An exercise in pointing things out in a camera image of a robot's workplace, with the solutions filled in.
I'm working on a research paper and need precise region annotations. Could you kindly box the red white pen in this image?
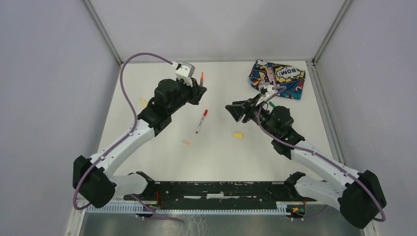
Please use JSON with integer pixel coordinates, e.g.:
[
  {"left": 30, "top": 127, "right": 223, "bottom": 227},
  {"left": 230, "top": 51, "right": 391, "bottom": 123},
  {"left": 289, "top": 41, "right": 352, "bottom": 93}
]
[{"left": 195, "top": 109, "right": 208, "bottom": 134}]

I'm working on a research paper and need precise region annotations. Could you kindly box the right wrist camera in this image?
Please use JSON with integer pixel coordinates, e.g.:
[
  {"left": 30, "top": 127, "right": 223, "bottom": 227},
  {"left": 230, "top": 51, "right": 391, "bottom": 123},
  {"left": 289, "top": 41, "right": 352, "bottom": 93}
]
[{"left": 256, "top": 83, "right": 278, "bottom": 106}]

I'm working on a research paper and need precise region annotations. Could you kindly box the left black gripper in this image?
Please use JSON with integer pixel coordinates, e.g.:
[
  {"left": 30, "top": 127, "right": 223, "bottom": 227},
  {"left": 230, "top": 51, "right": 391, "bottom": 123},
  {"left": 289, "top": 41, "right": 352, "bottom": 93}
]
[{"left": 168, "top": 77, "right": 207, "bottom": 115}]

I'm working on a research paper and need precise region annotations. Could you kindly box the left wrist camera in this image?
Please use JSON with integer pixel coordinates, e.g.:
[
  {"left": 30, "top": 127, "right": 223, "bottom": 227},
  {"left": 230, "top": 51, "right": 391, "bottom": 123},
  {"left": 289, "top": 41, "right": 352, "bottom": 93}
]
[{"left": 172, "top": 61, "right": 195, "bottom": 87}]

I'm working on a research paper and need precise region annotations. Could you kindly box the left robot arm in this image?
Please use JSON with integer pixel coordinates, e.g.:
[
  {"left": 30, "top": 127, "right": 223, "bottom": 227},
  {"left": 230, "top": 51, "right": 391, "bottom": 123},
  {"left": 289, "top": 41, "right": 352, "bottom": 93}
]
[{"left": 73, "top": 78, "right": 207, "bottom": 208}]

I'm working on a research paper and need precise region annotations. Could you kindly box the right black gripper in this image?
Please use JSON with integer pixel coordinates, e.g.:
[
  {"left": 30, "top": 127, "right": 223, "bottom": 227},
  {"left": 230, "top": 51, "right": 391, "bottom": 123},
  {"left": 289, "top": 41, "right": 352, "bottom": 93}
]
[{"left": 225, "top": 93, "right": 278, "bottom": 138}]

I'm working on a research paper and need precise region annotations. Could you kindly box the white slotted cable duct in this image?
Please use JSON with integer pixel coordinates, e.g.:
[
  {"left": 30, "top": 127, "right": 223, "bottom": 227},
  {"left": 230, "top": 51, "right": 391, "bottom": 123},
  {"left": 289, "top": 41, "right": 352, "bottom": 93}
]
[{"left": 85, "top": 202, "right": 305, "bottom": 216}]

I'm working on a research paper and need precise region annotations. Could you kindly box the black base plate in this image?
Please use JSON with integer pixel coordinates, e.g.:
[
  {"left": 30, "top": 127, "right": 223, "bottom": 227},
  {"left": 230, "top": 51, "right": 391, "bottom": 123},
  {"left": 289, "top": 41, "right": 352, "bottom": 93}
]
[{"left": 137, "top": 181, "right": 313, "bottom": 210}]

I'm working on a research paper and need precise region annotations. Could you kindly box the comic print pencil pouch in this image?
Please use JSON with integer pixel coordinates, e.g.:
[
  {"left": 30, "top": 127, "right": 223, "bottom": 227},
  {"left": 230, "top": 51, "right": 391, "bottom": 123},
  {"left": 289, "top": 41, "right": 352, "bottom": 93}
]
[{"left": 248, "top": 59, "right": 306, "bottom": 100}]

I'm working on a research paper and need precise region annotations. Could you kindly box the orange pen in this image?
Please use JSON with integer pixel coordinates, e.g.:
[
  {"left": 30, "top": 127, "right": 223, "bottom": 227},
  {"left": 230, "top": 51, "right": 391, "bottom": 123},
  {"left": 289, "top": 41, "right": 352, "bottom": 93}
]
[{"left": 200, "top": 72, "right": 204, "bottom": 87}]

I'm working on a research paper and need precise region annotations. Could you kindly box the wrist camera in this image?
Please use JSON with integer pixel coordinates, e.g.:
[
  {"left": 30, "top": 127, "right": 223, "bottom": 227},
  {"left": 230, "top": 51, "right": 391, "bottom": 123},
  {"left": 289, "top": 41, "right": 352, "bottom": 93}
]
[
  {"left": 256, "top": 83, "right": 278, "bottom": 106},
  {"left": 172, "top": 61, "right": 195, "bottom": 87}
]

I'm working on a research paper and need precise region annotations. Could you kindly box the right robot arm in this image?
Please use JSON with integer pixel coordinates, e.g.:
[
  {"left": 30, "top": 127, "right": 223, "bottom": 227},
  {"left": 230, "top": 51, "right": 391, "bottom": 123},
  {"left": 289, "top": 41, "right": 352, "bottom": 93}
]
[{"left": 225, "top": 96, "right": 387, "bottom": 229}]

